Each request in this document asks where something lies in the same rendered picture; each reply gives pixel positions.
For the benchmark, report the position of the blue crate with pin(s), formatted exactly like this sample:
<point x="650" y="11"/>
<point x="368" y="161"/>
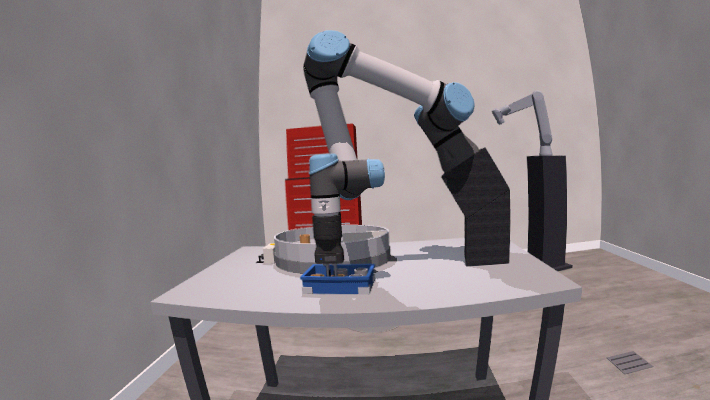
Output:
<point x="337" y="284"/>

